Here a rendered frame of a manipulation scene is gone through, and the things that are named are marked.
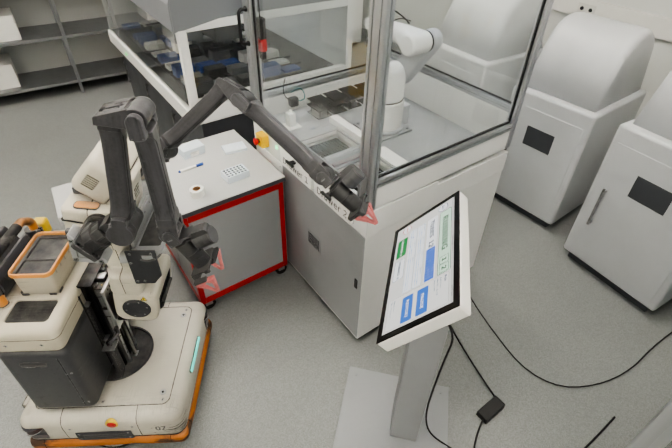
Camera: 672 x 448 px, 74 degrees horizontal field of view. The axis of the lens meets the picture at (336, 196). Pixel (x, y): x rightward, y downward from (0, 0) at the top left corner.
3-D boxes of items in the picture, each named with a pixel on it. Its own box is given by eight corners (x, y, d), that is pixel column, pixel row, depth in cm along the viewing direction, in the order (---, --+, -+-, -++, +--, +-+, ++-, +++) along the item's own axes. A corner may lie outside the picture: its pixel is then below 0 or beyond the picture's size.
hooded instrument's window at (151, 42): (189, 110, 262) (174, 32, 234) (109, 30, 375) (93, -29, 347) (344, 70, 316) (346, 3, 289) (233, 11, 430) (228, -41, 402)
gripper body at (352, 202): (369, 195, 155) (353, 182, 153) (364, 213, 147) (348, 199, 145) (356, 205, 158) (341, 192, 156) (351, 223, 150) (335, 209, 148)
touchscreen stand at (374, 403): (330, 460, 195) (336, 313, 133) (349, 369, 230) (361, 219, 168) (445, 489, 187) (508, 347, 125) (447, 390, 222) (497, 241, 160)
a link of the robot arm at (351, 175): (321, 172, 155) (313, 177, 147) (343, 150, 151) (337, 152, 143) (344, 197, 155) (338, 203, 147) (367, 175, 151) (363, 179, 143)
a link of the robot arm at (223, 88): (236, 69, 155) (222, 67, 146) (260, 100, 155) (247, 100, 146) (156, 146, 170) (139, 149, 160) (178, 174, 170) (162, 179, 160)
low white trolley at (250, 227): (203, 317, 253) (178, 216, 207) (166, 254, 293) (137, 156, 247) (290, 274, 281) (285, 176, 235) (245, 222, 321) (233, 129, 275)
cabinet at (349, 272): (356, 348, 240) (366, 240, 192) (264, 240, 305) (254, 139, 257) (472, 273, 286) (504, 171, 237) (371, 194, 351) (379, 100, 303)
